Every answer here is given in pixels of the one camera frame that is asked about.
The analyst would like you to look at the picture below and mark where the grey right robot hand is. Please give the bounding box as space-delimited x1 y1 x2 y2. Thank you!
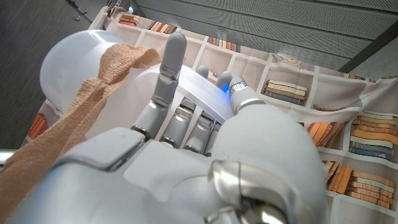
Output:
6 31 329 224

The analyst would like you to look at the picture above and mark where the tan adhesive wrap strip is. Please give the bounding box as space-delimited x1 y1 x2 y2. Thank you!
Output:
0 43 162 215

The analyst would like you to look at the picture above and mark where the translucent pitcher with navy lid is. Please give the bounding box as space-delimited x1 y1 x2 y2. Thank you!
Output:
39 29 234 139

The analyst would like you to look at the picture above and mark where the printed bookshelf backdrop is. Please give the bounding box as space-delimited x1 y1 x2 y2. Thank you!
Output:
21 6 398 224

